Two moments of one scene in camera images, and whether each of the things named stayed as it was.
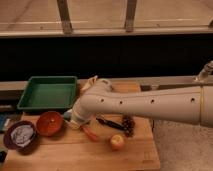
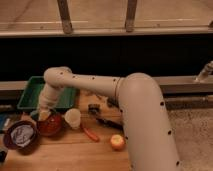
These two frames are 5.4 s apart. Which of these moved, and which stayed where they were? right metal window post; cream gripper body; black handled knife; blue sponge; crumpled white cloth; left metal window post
Moved: blue sponge; cream gripper body
Stayed: black handled knife; right metal window post; crumpled white cloth; left metal window post
